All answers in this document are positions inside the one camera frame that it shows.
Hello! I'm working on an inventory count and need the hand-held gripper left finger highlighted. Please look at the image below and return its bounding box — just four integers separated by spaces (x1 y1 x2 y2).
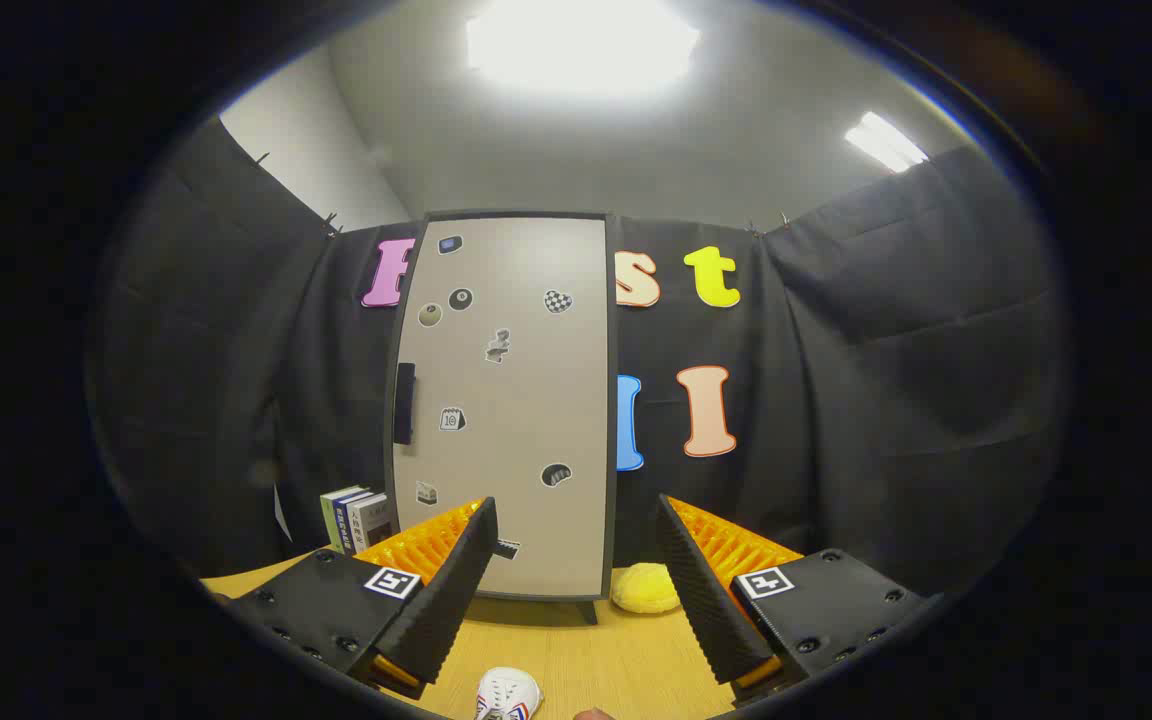
226 497 499 701

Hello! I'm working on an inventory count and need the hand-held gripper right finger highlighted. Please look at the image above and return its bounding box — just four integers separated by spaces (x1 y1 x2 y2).
656 494 927 713

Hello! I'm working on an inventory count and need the white canvas shoe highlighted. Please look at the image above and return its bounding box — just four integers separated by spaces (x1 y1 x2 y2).
476 667 544 720

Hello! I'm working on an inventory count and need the dark grey shoe cabinet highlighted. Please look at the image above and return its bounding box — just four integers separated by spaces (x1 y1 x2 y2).
383 210 622 626

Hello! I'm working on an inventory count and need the light grey shoe cabinet door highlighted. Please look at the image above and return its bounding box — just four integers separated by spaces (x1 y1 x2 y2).
393 218 609 601

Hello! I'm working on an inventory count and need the yellow soft toy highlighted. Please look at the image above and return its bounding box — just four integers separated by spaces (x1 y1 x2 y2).
610 562 682 614

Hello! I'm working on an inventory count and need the green book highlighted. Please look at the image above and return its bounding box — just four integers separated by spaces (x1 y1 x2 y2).
320 487 367 554

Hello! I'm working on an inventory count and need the black backdrop cloth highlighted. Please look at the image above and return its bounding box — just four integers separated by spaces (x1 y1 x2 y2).
86 118 1072 601

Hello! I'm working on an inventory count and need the long ceiling light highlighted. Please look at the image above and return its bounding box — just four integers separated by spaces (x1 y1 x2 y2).
844 111 929 174

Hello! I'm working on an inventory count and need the large ceiling light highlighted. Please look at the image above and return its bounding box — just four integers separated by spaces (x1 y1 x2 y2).
466 0 702 99

